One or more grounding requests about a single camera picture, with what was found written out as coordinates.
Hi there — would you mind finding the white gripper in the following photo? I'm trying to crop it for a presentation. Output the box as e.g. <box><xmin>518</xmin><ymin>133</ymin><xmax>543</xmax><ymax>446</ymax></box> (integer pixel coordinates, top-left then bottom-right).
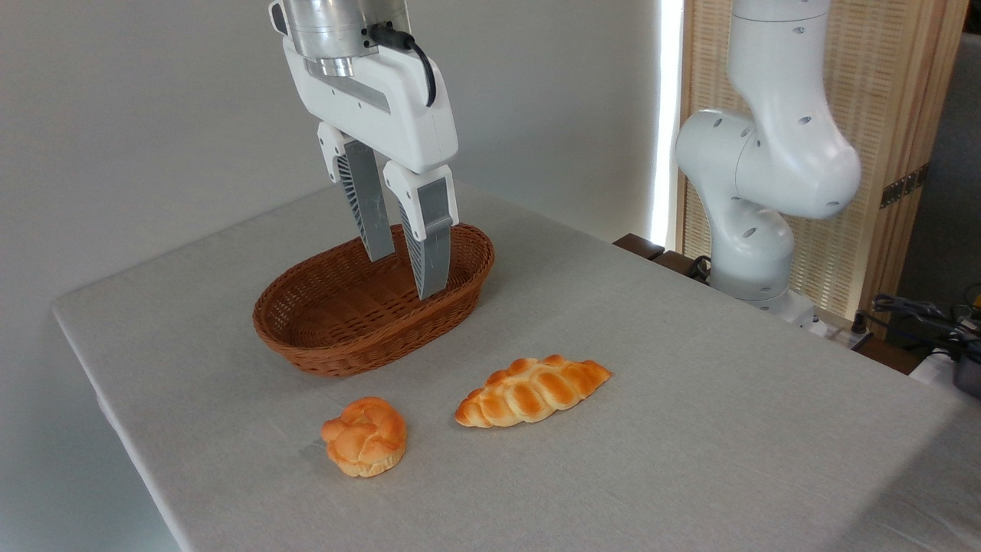
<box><xmin>283</xmin><ymin>38</ymin><xmax>461</xmax><ymax>301</ymax></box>

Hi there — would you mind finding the round knotted bread roll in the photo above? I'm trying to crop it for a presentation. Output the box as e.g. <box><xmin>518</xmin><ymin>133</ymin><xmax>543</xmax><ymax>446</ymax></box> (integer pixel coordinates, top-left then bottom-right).
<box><xmin>321</xmin><ymin>396</ymin><xmax>408</xmax><ymax>478</ymax></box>

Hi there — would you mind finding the brown oval wicker basket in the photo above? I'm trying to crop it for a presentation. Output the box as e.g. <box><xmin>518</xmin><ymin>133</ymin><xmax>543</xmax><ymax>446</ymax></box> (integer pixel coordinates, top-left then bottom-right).
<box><xmin>252</xmin><ymin>222</ymin><xmax>496</xmax><ymax>377</ymax></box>

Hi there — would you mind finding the long braided bread loaf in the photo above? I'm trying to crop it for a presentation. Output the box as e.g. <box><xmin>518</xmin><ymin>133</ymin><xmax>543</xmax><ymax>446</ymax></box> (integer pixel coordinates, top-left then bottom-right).
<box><xmin>454</xmin><ymin>354</ymin><xmax>613</xmax><ymax>429</ymax></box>

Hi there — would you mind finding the dark wooden furniture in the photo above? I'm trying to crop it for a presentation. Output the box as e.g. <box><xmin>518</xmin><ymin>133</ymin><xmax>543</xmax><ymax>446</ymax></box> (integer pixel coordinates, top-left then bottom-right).
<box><xmin>613</xmin><ymin>234</ymin><xmax>714</xmax><ymax>286</ymax></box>

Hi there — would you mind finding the grey tablecloth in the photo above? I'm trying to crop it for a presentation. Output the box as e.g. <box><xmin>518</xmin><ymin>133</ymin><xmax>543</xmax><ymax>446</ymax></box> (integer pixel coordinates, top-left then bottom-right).
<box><xmin>52</xmin><ymin>180</ymin><xmax>981</xmax><ymax>552</ymax></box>

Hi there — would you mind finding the white power strip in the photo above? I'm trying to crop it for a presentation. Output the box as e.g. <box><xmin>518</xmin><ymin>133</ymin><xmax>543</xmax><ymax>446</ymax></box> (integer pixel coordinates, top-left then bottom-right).
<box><xmin>797</xmin><ymin>307</ymin><xmax>874</xmax><ymax>351</ymax></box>

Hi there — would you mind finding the bamboo folding screen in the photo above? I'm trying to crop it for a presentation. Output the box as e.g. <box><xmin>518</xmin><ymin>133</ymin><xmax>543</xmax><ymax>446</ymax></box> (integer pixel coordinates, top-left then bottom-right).
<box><xmin>678</xmin><ymin>0</ymin><xmax>970</xmax><ymax>324</ymax></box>

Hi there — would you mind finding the black screen hinge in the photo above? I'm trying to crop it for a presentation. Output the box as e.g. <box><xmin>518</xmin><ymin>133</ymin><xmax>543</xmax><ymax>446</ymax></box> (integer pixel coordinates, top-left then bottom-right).
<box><xmin>880</xmin><ymin>163</ymin><xmax>930</xmax><ymax>209</ymax></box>

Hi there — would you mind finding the dark grey device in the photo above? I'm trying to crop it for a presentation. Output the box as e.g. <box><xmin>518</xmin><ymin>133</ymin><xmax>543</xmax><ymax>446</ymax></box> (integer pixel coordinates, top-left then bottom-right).
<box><xmin>953</xmin><ymin>343</ymin><xmax>981</xmax><ymax>399</ymax></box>

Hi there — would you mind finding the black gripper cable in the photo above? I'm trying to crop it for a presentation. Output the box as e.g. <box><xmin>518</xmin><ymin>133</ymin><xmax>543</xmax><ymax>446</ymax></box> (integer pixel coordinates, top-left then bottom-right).
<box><xmin>366</xmin><ymin>23</ymin><xmax>438</xmax><ymax>108</ymax></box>

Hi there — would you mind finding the black cable bundle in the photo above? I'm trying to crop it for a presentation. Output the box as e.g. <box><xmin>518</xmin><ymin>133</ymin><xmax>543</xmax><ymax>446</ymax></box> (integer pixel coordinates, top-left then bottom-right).
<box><xmin>870</xmin><ymin>294</ymin><xmax>981</xmax><ymax>347</ymax></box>

